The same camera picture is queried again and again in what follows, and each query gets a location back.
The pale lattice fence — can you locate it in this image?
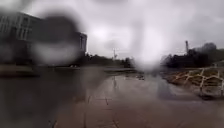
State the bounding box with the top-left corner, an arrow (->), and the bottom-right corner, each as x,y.
165,66 -> 224,98

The wet grey paved plaza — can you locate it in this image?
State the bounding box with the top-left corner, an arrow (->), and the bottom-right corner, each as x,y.
0,68 -> 224,128

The thin pole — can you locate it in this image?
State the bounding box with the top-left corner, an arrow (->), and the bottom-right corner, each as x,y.
112,47 -> 118,62

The distant row of trees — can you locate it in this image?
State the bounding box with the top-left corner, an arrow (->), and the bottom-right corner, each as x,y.
83,53 -> 135,68

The dark trees and hedge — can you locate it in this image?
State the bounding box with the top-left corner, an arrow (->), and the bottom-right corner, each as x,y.
161,42 -> 224,70

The large grey building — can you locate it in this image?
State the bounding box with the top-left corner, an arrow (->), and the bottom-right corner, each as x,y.
0,11 -> 88,66

